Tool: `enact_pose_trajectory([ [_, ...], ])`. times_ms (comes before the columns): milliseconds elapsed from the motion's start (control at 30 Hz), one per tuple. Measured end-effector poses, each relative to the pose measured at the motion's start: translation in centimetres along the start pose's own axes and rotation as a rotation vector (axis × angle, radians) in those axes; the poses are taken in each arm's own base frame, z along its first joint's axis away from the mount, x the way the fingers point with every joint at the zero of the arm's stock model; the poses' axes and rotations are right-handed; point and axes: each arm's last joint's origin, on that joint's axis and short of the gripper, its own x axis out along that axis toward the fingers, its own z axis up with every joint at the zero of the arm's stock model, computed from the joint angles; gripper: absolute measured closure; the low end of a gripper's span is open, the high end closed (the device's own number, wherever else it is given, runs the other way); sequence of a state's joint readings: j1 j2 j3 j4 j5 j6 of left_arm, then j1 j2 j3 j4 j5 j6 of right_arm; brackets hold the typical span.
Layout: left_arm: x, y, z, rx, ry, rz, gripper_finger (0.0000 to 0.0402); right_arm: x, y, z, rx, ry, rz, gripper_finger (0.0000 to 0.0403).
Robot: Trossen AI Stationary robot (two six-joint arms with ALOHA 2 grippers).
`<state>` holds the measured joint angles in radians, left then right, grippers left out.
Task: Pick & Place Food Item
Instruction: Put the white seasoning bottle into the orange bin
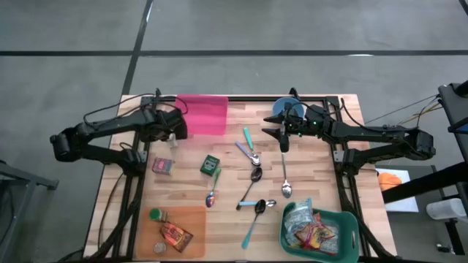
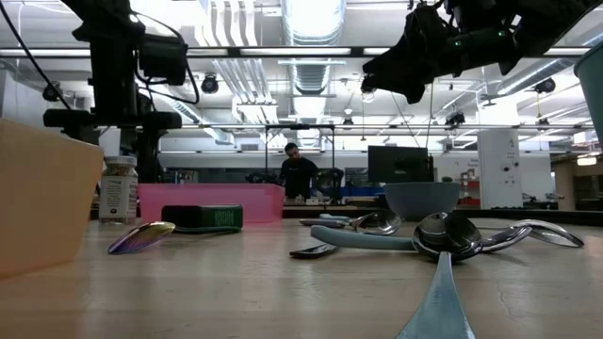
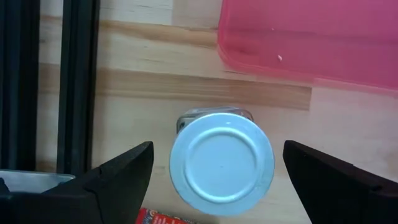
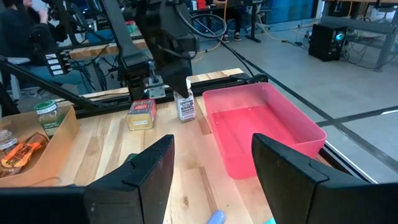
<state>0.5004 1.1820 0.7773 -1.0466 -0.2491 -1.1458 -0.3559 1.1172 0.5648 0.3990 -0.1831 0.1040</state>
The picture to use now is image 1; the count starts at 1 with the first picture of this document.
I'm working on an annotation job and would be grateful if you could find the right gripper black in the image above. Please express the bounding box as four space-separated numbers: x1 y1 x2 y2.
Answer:
261 103 333 154

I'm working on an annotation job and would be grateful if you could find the all-black spoon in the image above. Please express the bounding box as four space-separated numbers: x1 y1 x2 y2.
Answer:
235 167 263 211

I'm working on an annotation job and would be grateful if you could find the small green box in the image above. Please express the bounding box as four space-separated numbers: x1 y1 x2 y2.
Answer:
200 154 221 177

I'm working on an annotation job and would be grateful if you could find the black spoon teal handle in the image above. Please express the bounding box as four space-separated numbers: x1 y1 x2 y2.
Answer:
241 199 267 251

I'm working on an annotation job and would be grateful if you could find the iridescent rainbow spoon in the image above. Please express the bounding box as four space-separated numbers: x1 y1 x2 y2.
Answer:
205 167 222 209

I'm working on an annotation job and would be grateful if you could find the green-lid spice jar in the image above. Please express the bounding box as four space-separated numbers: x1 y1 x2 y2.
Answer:
148 207 169 223

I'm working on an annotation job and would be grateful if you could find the blue ramen packet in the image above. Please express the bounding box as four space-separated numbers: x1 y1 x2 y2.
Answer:
284 198 314 238

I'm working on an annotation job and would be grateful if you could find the red yellow noodle packet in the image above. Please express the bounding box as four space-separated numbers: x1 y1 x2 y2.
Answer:
295 218 336 251

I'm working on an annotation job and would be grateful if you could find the brown snack packet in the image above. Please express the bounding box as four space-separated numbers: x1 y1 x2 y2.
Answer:
159 221 194 254

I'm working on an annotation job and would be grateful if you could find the clear snack bag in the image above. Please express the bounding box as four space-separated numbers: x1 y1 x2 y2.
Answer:
286 229 304 248

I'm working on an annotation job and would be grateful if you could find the white noodle packet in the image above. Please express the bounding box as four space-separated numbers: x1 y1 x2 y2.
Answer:
317 224 339 255

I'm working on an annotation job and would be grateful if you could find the blue bowl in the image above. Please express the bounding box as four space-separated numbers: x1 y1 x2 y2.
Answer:
272 96 306 120

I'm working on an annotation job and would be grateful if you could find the pink plastic bin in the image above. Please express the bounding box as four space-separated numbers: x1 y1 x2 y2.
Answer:
175 94 230 136

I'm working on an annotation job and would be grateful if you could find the plain silver spoon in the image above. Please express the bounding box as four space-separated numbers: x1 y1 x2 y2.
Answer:
280 151 293 199

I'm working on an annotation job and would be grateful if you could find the green plastic basket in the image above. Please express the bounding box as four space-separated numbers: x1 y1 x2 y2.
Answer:
279 202 361 263

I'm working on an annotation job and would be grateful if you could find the orange cloth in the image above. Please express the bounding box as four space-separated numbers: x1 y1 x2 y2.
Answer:
377 172 403 192

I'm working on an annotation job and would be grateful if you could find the white paper sheet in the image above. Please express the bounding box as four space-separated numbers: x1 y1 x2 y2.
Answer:
375 167 420 213

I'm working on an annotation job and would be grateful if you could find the black equipment stand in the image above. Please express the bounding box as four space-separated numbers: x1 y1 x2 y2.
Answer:
382 80 468 256

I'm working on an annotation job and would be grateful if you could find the white plastic container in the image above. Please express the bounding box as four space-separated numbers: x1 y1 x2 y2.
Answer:
426 198 468 221

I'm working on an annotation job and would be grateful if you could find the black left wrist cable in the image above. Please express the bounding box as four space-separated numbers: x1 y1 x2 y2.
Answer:
155 95 189 121

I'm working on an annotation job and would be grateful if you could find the teal-handled silver spoon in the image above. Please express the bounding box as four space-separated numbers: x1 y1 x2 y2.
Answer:
243 126 261 166

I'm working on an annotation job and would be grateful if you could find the black aluminium table frame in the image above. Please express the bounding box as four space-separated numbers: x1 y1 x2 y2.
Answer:
84 87 399 263

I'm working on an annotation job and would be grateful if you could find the purple-handled silver spoon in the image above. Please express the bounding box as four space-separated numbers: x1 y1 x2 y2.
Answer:
235 140 259 167

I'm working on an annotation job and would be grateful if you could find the silver spoon light-blue handle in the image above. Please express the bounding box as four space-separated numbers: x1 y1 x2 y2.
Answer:
238 199 278 209

